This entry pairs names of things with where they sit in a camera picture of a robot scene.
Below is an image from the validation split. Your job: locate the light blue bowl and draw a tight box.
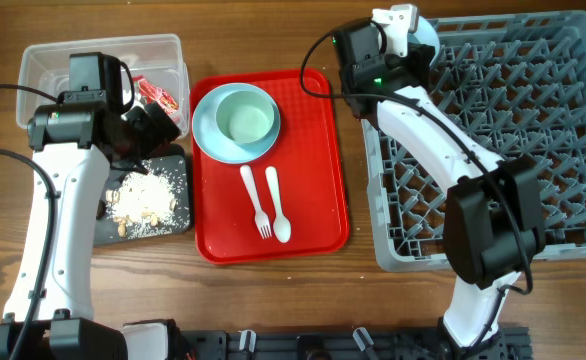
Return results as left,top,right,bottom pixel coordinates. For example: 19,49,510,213
407,14,440,55

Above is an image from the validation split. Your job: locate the red snack wrapper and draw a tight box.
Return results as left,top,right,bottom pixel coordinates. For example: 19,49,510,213
133,75,179,122

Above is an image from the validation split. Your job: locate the light blue plate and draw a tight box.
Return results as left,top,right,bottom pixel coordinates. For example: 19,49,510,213
192,83,281,164

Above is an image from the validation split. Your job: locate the food scraps and rice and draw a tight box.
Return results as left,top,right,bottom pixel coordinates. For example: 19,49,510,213
105,171,191,240

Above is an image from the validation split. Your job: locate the green bowl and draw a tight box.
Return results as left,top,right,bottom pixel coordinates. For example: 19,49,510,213
215,90,275,146

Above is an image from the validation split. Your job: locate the white plastic fork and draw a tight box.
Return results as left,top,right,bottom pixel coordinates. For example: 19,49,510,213
240,165,271,239

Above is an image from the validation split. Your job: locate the white plastic spoon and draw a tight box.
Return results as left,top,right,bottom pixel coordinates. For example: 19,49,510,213
265,166,292,243

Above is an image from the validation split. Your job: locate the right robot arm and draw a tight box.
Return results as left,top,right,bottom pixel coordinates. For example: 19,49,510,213
330,15,546,359

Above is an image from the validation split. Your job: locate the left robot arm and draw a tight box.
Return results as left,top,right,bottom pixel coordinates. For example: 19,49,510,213
0,52,188,359

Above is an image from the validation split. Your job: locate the grey dishwasher rack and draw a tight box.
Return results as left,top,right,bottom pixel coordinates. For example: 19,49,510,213
363,11,586,272

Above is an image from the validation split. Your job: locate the black plastic tray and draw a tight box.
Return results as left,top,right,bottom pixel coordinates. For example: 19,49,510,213
94,144,192,246

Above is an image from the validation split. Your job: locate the clear plastic bin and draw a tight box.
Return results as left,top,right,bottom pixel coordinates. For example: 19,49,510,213
18,34,190,137

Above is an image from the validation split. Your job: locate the red serving tray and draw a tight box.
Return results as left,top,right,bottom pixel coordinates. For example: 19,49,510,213
191,69,349,265

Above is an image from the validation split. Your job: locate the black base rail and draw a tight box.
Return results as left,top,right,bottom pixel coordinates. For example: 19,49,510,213
172,324,532,360

